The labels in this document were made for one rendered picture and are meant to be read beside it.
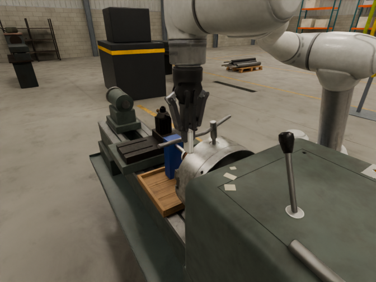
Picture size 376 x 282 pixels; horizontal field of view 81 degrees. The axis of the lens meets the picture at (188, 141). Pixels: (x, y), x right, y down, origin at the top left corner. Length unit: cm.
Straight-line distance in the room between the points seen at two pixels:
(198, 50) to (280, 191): 38
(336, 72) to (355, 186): 40
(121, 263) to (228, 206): 155
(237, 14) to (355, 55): 54
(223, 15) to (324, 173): 47
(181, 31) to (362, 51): 57
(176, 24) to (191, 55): 7
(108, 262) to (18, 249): 77
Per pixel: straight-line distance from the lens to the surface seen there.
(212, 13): 44
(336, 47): 89
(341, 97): 100
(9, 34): 900
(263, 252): 45
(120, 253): 203
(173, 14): 52
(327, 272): 43
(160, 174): 121
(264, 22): 41
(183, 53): 52
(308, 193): 59
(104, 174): 190
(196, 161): 74
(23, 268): 225
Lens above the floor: 160
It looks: 28 degrees down
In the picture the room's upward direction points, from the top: straight up
